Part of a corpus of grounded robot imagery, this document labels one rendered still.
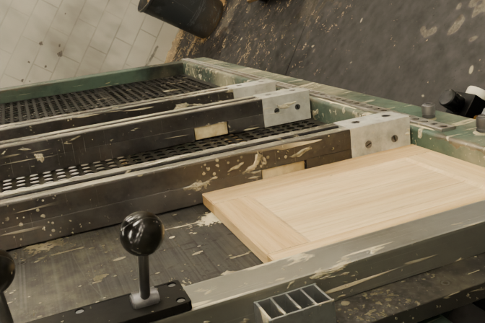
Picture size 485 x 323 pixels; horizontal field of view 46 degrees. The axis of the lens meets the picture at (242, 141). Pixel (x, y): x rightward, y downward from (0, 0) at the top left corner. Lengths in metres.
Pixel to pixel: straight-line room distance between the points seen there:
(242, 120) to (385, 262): 0.76
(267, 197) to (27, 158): 0.57
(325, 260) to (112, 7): 5.63
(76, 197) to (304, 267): 0.40
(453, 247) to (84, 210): 0.52
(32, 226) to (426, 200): 0.56
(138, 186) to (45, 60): 5.11
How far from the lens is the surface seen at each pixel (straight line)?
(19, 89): 2.37
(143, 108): 1.47
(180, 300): 0.57
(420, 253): 0.68
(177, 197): 0.92
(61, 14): 6.05
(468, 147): 0.99
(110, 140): 1.27
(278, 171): 0.97
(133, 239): 0.48
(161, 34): 6.26
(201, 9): 5.24
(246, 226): 0.78
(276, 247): 0.72
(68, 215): 0.89
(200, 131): 1.32
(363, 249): 0.65
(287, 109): 1.39
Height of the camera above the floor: 1.59
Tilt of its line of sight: 25 degrees down
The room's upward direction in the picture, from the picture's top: 65 degrees counter-clockwise
